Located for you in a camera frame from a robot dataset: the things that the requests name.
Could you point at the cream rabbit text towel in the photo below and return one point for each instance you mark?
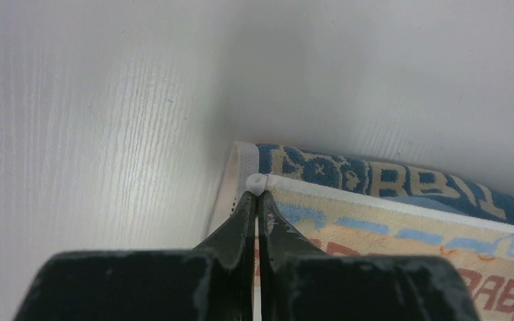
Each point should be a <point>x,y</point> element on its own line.
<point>350,206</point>

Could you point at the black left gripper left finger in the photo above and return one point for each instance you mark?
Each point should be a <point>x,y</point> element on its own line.
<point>212,281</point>

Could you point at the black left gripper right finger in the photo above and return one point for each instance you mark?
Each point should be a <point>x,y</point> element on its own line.
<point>300,282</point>

